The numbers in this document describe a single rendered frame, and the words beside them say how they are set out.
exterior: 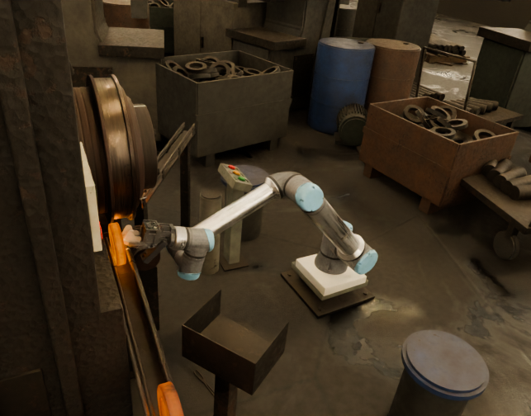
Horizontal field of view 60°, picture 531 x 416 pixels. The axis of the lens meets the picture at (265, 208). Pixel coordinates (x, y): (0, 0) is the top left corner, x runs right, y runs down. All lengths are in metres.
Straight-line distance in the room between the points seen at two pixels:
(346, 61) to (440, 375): 3.46
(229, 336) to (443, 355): 0.85
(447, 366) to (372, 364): 0.58
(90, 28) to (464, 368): 3.55
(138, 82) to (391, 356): 3.01
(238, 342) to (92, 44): 3.14
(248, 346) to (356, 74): 3.65
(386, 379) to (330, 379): 0.27
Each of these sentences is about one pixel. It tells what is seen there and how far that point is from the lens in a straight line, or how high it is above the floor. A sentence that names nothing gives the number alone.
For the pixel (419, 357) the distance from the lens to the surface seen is 1.93.
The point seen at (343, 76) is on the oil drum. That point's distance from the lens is 4.80.
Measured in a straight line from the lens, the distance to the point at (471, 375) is 1.96.
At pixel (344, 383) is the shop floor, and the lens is 2.33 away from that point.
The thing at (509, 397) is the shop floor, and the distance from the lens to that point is 2.59.
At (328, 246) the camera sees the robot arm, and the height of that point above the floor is 0.33.
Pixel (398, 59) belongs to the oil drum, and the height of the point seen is 0.79.
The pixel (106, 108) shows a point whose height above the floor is 1.30.
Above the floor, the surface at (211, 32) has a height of 0.74.
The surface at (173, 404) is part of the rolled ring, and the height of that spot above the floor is 0.77.
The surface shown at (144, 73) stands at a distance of 4.25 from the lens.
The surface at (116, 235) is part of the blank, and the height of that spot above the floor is 0.81.
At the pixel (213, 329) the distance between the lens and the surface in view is 1.61.
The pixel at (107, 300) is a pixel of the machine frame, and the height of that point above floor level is 0.87.
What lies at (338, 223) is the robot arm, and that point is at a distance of 2.18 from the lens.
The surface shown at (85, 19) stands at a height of 1.06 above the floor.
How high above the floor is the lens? 1.76
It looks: 31 degrees down
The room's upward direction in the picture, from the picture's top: 6 degrees clockwise
